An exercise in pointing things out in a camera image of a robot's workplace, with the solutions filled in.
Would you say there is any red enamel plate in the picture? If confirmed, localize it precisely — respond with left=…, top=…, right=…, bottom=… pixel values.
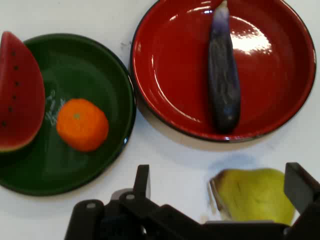
left=129, top=0, right=317, bottom=144

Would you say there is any dark green enamel plate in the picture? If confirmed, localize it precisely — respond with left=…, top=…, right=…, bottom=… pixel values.
left=0, top=33, right=137, bottom=197

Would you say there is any toy watermelon slice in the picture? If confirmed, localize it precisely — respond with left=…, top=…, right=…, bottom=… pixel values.
left=0, top=31, right=46, bottom=153

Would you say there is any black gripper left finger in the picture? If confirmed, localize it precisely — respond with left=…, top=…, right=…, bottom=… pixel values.
left=132, top=164, right=152, bottom=201

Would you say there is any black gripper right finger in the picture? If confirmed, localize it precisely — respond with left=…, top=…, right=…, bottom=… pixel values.
left=283, top=162, right=320, bottom=219

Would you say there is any toy purple eggplant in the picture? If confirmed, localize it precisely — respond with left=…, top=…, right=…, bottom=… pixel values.
left=207, top=0, right=242, bottom=134

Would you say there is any toy orange fruit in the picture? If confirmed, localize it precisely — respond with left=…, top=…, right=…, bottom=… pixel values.
left=55, top=98, right=110, bottom=153

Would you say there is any toy green pear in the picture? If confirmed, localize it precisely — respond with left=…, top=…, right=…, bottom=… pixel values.
left=207, top=168, right=297, bottom=226

